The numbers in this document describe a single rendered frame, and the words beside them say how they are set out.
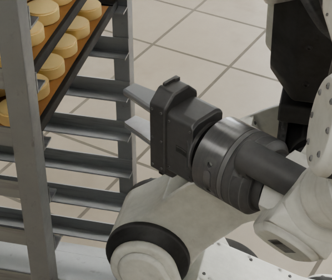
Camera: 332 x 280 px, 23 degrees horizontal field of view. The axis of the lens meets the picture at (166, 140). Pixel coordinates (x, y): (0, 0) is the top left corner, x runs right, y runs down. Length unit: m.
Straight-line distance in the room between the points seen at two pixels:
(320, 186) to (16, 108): 0.46
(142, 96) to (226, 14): 2.13
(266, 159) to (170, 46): 2.05
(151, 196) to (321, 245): 0.61
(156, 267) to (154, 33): 1.70
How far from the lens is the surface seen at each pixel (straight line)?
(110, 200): 1.67
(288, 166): 0.80
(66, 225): 1.76
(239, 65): 2.74
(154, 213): 1.30
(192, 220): 1.29
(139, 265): 1.32
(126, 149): 1.58
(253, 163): 0.81
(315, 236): 0.76
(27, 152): 1.05
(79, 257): 1.80
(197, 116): 0.89
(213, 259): 1.42
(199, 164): 0.87
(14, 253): 1.83
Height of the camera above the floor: 1.41
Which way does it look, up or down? 36 degrees down
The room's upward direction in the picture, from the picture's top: straight up
